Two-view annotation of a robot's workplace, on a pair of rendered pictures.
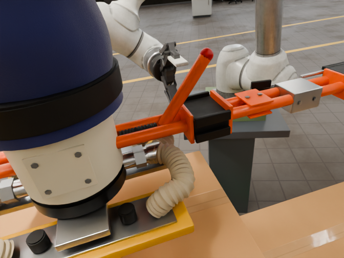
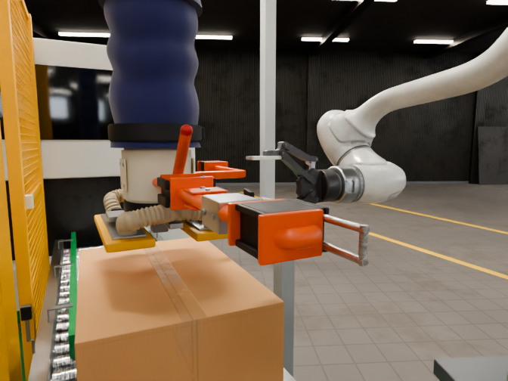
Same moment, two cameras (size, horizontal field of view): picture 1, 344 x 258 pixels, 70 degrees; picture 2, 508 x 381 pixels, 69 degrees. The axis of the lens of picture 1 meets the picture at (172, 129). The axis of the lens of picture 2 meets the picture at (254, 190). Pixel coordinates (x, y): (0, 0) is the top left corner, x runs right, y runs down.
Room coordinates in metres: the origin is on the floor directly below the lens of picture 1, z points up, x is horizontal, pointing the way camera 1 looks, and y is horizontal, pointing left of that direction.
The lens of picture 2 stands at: (0.38, -0.79, 1.28)
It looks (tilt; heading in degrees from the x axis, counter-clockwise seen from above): 7 degrees down; 77
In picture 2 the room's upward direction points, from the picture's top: straight up
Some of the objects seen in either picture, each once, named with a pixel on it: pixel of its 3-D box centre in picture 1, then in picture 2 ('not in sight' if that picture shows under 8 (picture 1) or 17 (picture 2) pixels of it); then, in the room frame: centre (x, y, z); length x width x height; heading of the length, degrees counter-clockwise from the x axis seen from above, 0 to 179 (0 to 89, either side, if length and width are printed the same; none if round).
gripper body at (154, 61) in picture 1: (165, 70); (315, 186); (0.71, 0.00, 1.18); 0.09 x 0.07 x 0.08; 14
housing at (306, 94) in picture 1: (296, 94); (229, 212); (0.46, -0.27, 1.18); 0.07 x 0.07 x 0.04; 14
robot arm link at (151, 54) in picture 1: (159, 63); (340, 184); (0.78, 0.02, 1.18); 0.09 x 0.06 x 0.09; 104
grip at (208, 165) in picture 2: not in sight; (212, 168); (0.53, 0.53, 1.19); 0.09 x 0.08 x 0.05; 14
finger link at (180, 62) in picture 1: (177, 60); (263, 157); (0.58, -0.03, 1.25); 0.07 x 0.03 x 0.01; 14
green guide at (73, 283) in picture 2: not in sight; (66, 272); (-0.17, 1.26, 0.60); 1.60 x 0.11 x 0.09; 103
